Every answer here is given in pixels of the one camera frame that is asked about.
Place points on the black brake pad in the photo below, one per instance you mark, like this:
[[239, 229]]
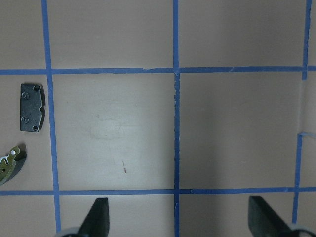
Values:
[[32, 107]]

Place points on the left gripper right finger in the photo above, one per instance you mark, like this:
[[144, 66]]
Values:
[[263, 221]]

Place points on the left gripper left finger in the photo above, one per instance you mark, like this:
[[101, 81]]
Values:
[[97, 221]]

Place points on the curved brake shoe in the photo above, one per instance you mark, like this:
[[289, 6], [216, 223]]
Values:
[[12, 163]]

